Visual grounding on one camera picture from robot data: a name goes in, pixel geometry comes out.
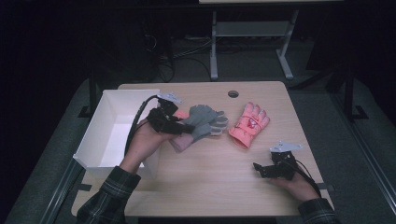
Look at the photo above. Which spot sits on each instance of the person's left hand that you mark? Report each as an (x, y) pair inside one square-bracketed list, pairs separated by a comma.
[(143, 146)]

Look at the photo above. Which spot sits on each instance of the pink ski glove red print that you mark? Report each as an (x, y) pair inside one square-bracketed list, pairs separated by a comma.
[(246, 130)]

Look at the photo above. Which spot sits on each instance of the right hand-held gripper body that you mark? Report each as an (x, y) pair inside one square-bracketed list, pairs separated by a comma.
[(283, 168)]

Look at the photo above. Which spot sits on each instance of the white metal framed desk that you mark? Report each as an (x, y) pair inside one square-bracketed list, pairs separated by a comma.
[(249, 28)]

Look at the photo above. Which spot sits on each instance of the person's right hand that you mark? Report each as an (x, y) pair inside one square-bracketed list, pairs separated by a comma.
[(302, 189)]

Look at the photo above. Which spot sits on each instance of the pink ski glove grey palm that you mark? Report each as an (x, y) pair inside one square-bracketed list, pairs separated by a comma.
[(222, 123)]

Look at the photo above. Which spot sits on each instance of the white box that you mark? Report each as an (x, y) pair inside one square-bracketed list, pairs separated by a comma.
[(115, 137)]

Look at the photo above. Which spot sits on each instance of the black metal stand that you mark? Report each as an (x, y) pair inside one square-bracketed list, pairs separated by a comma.
[(349, 93), (92, 93)]

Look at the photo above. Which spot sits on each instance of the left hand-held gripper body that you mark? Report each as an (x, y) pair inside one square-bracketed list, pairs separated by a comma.
[(163, 119)]

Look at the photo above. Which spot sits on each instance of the black tape strip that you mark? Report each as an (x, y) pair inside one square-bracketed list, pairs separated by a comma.
[(84, 187)]

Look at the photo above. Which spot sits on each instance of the metal floor rail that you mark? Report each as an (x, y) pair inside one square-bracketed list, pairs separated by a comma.
[(364, 146), (60, 193)]

